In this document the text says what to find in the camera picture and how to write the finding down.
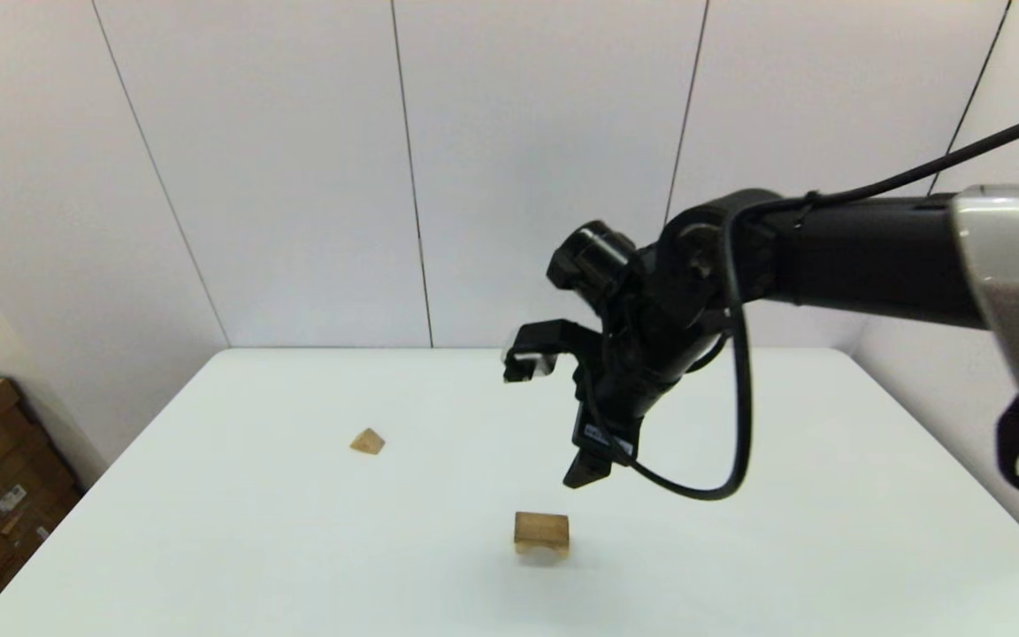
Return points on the triangular wooden building block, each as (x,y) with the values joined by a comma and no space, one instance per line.
(368,442)

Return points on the rectangular wooden building block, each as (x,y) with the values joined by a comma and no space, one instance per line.
(541,526)

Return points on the labelled brown cardboard box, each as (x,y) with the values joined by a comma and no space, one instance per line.
(5,531)

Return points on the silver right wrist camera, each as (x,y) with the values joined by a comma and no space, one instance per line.
(532,358)

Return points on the arched wooden building block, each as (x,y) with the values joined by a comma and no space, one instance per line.
(542,550)

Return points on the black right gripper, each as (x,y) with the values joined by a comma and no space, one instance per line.
(624,398)

